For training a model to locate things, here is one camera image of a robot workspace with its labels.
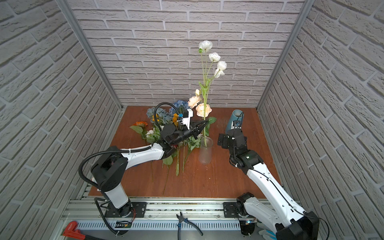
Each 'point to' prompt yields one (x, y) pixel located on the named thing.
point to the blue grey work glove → (267, 233)
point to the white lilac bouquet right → (189, 145)
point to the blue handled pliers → (182, 219)
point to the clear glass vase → (205, 151)
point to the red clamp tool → (70, 231)
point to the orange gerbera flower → (139, 127)
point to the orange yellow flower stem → (175, 119)
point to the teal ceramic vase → (237, 114)
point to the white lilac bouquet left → (152, 136)
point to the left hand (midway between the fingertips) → (209, 120)
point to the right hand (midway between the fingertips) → (230, 134)
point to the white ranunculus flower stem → (212, 68)
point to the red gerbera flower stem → (167, 161)
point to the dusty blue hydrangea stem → (162, 114)
